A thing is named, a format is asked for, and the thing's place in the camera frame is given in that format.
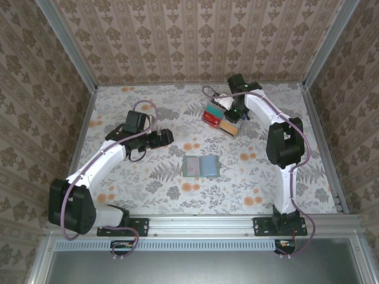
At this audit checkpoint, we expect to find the pale grey card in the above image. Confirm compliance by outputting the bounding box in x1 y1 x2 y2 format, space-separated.
213 96 235 109

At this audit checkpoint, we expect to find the green folding card holder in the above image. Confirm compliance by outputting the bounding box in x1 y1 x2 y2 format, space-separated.
182 155 221 178

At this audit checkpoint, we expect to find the orange card stack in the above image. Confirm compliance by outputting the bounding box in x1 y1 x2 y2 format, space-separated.
218 121 239 138

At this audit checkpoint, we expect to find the teal card stack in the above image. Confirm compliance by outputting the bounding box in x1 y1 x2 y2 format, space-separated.
208 105 225 118

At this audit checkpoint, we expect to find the red card stack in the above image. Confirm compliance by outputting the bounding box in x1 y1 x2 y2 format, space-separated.
203 111 221 127

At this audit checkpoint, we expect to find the pale pink patterned card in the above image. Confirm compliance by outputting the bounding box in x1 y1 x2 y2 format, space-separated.
186 157 202 176

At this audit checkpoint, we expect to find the light blue card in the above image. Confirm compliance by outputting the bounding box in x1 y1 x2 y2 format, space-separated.
202 156 219 176

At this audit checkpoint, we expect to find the clear plastic compartment tray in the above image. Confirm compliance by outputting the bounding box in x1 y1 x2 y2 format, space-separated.
202 96 248 140

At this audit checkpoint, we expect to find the floral patterned table cover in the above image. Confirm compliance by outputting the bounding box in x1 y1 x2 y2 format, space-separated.
63 83 338 215

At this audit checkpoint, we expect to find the small black connector box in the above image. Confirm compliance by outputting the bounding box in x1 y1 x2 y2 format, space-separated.
274 238 297 255
111 240 134 253

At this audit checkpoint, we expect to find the grey metal panel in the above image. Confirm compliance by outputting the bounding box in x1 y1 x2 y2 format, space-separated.
44 250 365 284

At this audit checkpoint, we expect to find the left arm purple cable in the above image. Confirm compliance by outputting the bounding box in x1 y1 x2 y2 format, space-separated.
60 99 158 260

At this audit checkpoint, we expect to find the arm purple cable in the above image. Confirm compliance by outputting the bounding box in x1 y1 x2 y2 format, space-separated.
202 85 316 258
60 99 158 260

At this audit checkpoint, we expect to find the left gripper thin black cable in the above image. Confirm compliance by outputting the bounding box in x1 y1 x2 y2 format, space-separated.
127 146 147 162

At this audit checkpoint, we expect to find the aluminium table side rail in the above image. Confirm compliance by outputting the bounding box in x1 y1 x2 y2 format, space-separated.
56 85 98 215
300 84 350 215

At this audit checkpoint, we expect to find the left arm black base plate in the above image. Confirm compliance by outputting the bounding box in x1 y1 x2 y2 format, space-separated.
97 218 150 237

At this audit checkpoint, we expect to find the aluminium mounting rail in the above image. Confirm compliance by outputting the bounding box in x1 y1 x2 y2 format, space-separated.
46 214 368 237

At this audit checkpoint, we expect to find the slotted grey cable duct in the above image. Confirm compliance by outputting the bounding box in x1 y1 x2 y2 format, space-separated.
54 239 278 252

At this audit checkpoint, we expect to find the aluminium frame post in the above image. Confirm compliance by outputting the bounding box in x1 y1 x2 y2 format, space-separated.
301 0 361 89
34 0 98 91

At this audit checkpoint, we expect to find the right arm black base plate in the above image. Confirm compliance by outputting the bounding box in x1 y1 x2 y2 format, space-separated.
253 217 308 237

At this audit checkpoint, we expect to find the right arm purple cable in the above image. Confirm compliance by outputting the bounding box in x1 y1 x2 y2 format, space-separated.
202 85 316 258

